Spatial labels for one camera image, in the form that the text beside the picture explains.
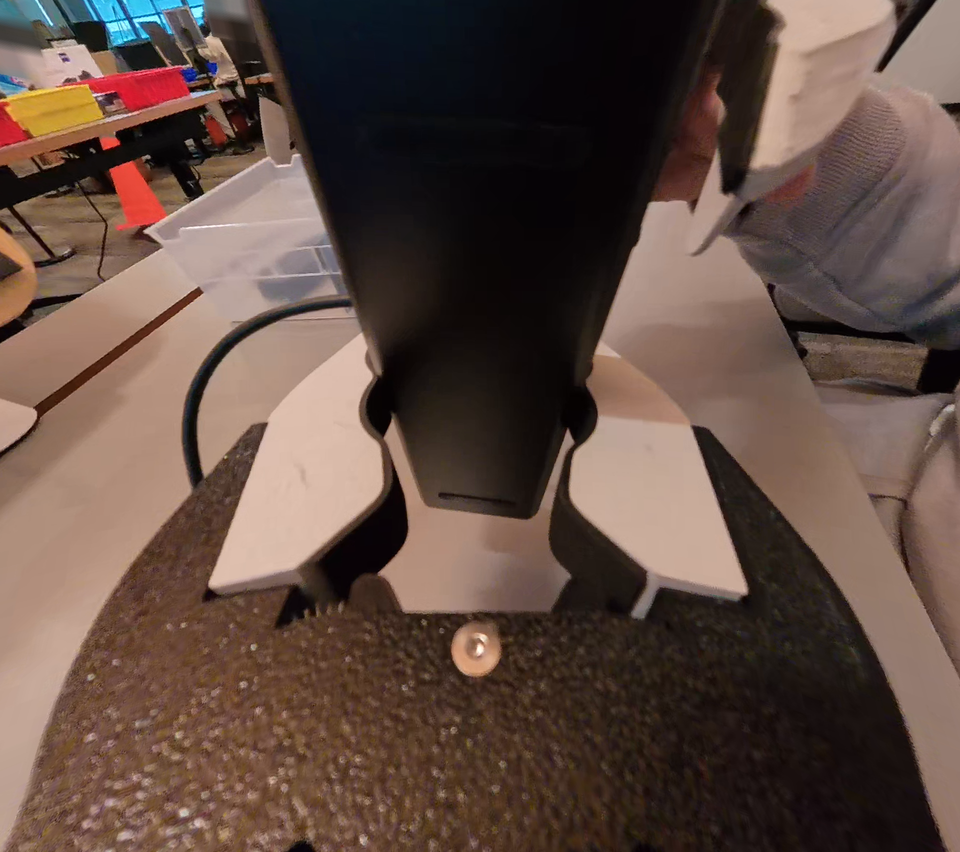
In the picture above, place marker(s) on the person's torso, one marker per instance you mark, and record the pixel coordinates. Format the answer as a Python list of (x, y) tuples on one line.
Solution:
[(915, 529)]

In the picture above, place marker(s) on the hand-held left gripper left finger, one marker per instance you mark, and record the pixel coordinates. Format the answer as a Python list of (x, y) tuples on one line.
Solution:
[(300, 484)]

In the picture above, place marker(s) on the person's right forearm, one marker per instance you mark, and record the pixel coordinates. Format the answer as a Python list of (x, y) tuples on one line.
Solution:
[(862, 229)]

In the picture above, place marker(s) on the white cardboard box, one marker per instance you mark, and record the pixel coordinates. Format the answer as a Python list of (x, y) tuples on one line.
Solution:
[(71, 63)]

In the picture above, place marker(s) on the white desk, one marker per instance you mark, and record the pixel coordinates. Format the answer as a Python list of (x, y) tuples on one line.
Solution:
[(697, 312)]

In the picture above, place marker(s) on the orange traffic cone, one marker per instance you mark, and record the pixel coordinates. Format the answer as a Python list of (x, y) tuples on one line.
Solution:
[(139, 199)]

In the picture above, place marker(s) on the black usb hub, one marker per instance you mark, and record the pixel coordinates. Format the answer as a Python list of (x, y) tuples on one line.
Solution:
[(487, 192)]

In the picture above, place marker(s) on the person's right hand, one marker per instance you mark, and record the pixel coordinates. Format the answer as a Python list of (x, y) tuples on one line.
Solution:
[(690, 147)]

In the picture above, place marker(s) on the clear white plastic bin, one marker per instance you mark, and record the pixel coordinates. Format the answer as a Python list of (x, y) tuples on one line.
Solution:
[(247, 252)]

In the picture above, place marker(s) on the wooden work table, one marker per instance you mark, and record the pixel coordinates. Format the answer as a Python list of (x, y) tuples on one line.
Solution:
[(112, 126)]

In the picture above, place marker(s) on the yellow plastic bin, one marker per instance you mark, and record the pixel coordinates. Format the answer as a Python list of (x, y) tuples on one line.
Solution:
[(52, 111)]

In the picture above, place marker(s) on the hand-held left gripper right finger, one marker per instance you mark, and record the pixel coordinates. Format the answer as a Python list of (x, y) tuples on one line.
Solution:
[(652, 492)]

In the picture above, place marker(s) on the wooden clipboard with papers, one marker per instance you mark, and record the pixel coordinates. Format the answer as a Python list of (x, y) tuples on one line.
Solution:
[(16, 282)]

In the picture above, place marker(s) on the red plastic bin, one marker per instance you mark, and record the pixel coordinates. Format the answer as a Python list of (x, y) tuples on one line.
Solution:
[(11, 126), (135, 87)]

